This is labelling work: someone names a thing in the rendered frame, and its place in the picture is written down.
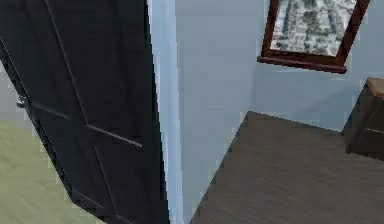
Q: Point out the black panelled room door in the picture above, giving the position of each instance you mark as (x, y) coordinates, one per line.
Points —
(86, 83)

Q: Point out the grey round door knob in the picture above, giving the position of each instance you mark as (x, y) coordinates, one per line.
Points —
(20, 101)

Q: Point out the dark brown wooden cabinet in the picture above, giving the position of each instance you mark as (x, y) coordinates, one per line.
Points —
(366, 123)

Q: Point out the brown framed wall picture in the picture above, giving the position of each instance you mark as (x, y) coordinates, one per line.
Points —
(313, 30)

